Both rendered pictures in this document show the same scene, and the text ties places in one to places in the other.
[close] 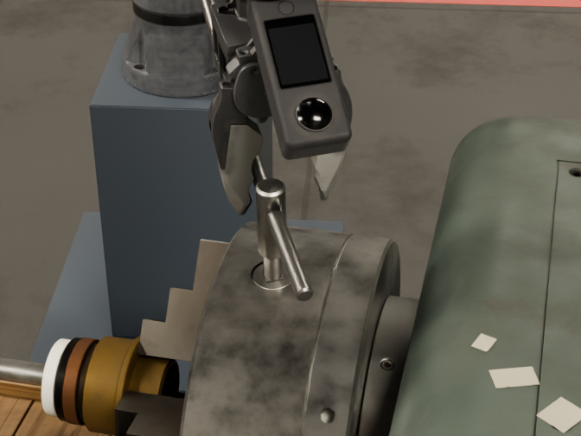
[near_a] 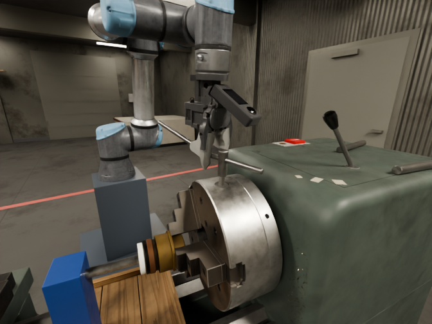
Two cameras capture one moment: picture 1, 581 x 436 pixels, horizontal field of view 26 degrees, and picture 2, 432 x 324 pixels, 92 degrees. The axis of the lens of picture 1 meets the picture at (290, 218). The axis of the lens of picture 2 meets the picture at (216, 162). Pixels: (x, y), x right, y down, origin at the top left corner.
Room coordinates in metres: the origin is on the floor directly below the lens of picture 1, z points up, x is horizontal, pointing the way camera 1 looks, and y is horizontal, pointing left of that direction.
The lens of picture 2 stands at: (0.42, 0.30, 1.43)
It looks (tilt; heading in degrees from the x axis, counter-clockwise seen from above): 17 degrees down; 324
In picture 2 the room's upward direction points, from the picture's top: straight up
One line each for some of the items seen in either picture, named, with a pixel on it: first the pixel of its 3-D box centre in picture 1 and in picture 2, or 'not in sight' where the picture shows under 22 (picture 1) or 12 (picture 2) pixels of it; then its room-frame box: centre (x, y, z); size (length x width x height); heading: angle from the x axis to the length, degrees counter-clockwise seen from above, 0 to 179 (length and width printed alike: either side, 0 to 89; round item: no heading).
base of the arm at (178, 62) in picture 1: (182, 32); (116, 165); (1.39, 0.13, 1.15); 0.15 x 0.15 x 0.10
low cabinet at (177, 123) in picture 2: not in sight; (153, 130); (7.39, -2.21, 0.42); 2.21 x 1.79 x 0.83; 86
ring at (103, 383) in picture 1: (118, 386); (164, 251); (0.83, 0.15, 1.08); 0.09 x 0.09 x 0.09; 77
